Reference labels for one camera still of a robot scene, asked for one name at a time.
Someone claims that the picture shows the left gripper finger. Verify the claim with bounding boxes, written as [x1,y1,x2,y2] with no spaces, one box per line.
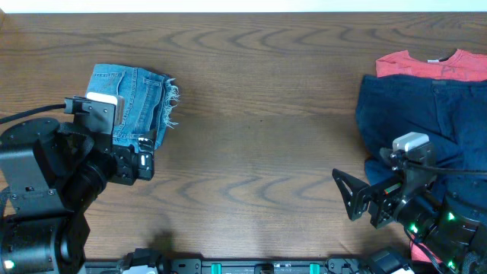
[137,152,154,181]
[138,129,157,154]

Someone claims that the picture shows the light blue jeans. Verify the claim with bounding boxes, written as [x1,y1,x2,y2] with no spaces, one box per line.
[87,64,180,150]

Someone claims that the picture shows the dark navy shorts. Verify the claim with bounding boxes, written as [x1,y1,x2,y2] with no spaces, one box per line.
[355,73,487,214]

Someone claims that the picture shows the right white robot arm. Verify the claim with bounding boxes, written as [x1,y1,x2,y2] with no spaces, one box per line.
[332,142,486,273]

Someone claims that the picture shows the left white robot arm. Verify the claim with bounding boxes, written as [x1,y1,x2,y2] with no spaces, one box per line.
[1,118,154,273]

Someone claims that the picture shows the red t-shirt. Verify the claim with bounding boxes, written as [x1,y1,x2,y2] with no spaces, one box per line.
[375,48,487,263]

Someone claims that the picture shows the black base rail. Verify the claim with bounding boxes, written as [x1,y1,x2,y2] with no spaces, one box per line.
[80,248,415,274]

